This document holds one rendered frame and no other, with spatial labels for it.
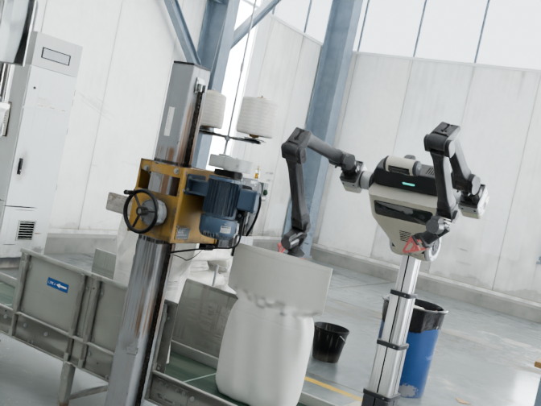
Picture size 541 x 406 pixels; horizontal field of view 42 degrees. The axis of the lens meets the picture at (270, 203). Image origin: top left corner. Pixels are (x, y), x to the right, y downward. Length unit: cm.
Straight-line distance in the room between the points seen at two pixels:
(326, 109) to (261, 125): 895
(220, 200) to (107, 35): 543
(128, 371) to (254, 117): 118
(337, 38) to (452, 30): 187
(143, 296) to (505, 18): 925
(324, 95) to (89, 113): 506
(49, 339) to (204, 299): 79
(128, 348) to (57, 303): 74
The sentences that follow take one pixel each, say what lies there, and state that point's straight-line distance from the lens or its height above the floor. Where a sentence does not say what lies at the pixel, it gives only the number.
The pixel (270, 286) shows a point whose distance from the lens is 303.
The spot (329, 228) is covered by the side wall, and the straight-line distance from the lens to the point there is 1187.
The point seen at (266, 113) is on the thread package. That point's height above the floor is 163.
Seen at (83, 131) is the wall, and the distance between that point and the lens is 796.
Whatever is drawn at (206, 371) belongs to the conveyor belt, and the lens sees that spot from 348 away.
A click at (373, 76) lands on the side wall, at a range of 1189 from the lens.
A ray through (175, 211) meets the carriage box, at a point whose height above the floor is 116.
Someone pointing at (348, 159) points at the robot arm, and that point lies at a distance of 325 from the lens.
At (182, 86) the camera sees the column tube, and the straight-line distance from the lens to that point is 291.
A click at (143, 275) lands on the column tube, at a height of 87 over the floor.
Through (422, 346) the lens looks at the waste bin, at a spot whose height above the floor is 38.
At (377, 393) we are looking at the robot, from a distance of 355.
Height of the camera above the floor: 142
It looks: 3 degrees down
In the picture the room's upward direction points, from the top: 12 degrees clockwise
